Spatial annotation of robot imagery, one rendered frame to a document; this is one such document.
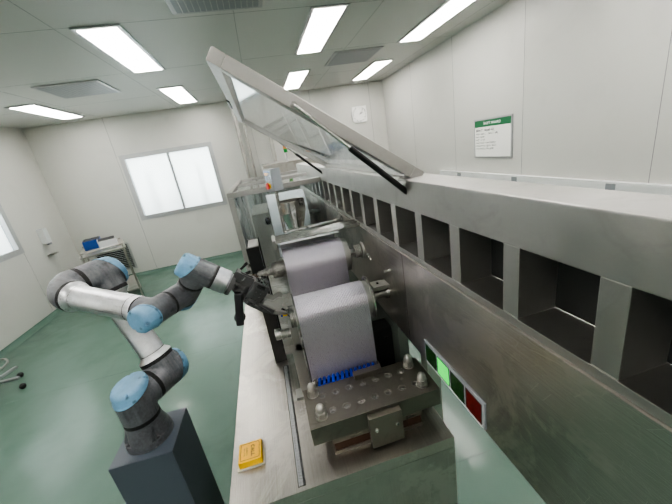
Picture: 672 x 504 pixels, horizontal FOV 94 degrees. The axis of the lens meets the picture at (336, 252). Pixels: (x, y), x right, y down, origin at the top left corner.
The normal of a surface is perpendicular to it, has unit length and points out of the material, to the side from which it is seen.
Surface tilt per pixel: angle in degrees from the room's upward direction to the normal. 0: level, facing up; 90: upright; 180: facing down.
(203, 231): 90
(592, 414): 90
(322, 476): 0
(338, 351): 90
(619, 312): 90
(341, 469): 0
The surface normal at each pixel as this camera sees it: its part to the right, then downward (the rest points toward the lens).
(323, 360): 0.23, 0.28
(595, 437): -0.96, 0.22
